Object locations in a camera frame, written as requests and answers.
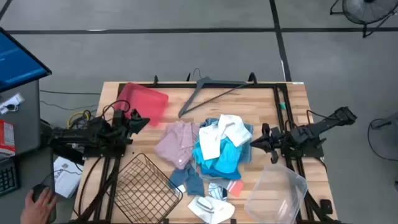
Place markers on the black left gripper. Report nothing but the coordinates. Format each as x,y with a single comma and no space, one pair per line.
135,114

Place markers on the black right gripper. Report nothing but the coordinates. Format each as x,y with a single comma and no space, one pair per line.
276,140

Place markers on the white shirt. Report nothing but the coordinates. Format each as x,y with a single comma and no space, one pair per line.
233,127

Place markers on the turquoise shirt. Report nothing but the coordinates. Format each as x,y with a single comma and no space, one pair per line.
228,155

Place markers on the pink checked shirt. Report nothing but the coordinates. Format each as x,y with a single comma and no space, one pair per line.
177,143

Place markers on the clear plastic bin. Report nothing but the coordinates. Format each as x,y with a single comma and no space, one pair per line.
273,193

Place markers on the grey sock with orange stripes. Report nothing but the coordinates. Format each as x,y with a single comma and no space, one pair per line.
235,188

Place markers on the white sock with grey stripes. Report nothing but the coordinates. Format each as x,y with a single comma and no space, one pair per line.
217,211

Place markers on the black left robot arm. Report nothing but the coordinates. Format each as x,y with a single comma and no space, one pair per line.
93,130

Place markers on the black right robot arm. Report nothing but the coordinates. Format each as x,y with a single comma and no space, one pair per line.
311,130

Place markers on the red plastic bin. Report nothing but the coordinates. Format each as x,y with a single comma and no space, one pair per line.
146,102

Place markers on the green tape piece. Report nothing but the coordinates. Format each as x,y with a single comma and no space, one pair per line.
282,105

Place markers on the white label sticker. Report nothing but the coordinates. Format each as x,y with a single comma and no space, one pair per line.
298,83

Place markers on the grey clothes hanger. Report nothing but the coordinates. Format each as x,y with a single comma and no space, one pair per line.
217,81

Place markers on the dark blue cloth with tag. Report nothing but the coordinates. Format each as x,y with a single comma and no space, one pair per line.
192,183

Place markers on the white paper booklet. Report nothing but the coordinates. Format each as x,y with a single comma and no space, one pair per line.
66,179

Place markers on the grey desk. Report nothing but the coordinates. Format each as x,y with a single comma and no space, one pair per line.
25,130

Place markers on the black computer mouse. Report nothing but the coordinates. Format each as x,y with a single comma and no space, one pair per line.
38,188

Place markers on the person's hand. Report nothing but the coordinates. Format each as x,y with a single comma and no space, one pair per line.
38,208

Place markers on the clear bag with white tag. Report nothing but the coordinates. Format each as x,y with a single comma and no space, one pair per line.
11,102

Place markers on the red cardboard box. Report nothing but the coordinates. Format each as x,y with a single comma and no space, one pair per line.
6,137

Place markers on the computer monitor with blue screen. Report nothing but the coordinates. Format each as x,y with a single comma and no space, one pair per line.
18,59

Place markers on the black keyboard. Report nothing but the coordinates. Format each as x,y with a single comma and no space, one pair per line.
7,177

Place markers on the black floor fan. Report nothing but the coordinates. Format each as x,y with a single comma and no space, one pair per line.
367,11

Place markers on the black frame clamp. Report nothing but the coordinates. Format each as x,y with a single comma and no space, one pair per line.
252,77
326,207
155,80
188,77

